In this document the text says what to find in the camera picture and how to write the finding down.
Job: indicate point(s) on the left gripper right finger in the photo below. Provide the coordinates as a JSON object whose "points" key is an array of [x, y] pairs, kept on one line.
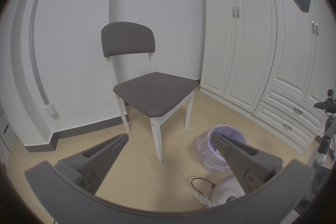
{"points": [[244, 162]]}

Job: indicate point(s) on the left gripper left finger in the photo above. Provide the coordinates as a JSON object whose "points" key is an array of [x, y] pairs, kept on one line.
{"points": [[97, 165]]}

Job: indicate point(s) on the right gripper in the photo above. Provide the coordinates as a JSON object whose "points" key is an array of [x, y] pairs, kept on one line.
{"points": [[330, 106]]}

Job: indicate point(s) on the purple plastic bag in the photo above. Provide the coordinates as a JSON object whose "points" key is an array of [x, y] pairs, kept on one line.
{"points": [[207, 149]]}

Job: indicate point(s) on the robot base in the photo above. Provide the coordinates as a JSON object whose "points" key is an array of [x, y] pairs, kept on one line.
{"points": [[225, 188]]}

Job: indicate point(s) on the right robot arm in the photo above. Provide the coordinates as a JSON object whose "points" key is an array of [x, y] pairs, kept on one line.
{"points": [[325, 144]]}

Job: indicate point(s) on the white trash bin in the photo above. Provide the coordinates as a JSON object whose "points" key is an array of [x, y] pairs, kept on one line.
{"points": [[212, 168]]}

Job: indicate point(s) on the clear plastic scrap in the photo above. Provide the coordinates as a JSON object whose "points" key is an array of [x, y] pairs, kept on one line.
{"points": [[202, 198]]}

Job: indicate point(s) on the white chair grey cushions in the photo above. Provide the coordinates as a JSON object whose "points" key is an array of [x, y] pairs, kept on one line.
{"points": [[152, 91]]}

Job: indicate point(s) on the white chest of drawers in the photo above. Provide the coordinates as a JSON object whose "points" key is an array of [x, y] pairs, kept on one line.
{"points": [[6, 136]]}

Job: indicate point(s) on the white wardrobe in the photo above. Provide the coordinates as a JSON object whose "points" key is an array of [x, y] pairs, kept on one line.
{"points": [[236, 60]]}

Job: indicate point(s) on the white wall socket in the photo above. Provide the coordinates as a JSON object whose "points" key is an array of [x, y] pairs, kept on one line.
{"points": [[50, 110]]}

